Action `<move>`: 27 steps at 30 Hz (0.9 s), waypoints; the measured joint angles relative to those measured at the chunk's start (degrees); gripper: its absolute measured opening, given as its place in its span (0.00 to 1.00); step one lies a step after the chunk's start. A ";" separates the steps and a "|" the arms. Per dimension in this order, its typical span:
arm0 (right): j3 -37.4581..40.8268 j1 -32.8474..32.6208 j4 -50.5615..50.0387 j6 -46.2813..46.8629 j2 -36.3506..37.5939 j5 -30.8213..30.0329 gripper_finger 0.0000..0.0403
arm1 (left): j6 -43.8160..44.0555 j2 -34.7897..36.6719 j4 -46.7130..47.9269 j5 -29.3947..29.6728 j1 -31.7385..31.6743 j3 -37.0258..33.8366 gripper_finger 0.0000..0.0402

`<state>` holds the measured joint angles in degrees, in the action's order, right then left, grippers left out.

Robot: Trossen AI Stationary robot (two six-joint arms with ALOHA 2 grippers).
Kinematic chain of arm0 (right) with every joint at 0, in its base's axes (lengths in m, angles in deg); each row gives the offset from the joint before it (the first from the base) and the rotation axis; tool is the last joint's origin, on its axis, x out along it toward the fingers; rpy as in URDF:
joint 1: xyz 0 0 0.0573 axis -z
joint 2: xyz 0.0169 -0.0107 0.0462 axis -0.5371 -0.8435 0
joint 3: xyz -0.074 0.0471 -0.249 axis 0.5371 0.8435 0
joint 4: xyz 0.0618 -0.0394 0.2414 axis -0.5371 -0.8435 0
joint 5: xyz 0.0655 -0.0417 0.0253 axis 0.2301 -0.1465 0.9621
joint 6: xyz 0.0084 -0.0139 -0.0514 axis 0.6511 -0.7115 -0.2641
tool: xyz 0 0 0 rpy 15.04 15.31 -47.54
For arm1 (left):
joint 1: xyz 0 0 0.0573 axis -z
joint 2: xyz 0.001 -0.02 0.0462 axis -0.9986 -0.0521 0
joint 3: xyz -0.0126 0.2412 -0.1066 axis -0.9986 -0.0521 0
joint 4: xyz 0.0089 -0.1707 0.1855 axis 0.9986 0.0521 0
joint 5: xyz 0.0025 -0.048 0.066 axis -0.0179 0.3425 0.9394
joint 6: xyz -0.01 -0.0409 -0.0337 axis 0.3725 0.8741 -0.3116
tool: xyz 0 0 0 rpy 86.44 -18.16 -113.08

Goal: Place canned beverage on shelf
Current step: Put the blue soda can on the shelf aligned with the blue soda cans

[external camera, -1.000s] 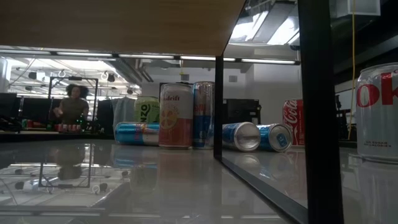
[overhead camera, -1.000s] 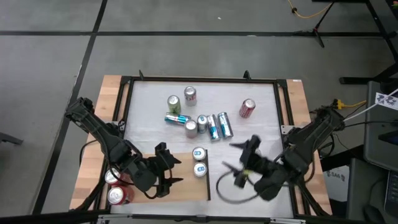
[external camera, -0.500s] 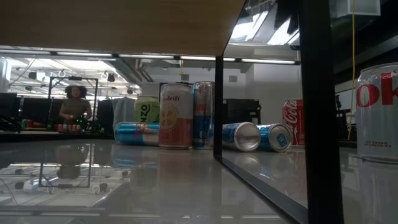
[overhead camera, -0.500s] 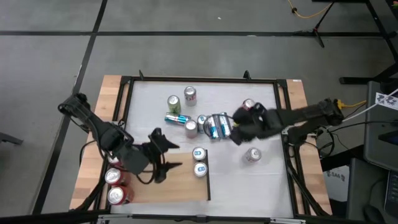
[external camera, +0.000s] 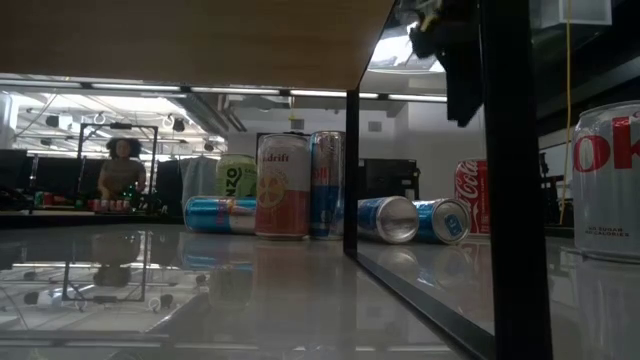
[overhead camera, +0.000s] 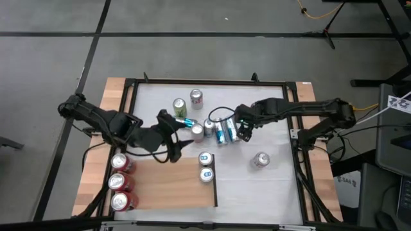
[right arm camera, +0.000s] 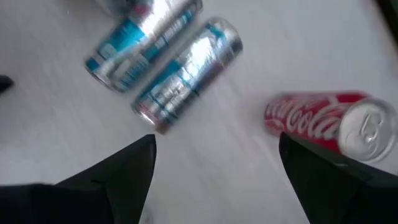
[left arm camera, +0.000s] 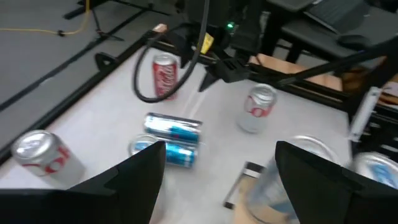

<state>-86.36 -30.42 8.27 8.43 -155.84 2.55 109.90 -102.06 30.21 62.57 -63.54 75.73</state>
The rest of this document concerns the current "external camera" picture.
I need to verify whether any white red Spindrift can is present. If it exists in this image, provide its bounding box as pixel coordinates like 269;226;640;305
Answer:
254;133;312;241

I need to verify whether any black box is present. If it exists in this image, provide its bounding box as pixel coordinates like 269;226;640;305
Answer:
358;158;422;201

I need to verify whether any white ceiling box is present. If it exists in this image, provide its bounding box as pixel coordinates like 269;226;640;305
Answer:
529;0;613;29

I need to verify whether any wooden shelf board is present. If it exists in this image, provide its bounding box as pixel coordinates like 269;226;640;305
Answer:
0;0;396;92

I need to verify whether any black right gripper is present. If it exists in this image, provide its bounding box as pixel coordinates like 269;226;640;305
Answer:
408;0;485;128

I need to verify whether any grey hanging cloth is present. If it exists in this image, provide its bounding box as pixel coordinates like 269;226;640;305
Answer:
178;156;220;207

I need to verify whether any red Coca-Cola can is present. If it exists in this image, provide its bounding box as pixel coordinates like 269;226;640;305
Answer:
453;158;484;237

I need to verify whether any black gantry frame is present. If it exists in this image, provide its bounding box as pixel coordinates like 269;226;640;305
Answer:
76;122;160;201

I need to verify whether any person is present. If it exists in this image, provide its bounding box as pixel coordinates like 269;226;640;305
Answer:
96;137;148;202

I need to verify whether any ceiling light strip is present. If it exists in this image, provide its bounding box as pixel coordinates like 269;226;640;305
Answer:
0;79;449;105

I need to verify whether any green soda can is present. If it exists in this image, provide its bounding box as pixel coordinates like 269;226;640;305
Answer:
215;153;259;199

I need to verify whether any black shelf side frame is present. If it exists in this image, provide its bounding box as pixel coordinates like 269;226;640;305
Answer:
342;0;555;360

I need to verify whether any blue silver Red Bull can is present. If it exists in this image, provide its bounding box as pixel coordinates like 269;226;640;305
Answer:
357;195;420;245
412;198;472;246
308;130;347;240
183;195;259;235

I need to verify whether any silver Diet Coke can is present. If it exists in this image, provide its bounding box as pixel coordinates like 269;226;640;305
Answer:
572;100;640;262

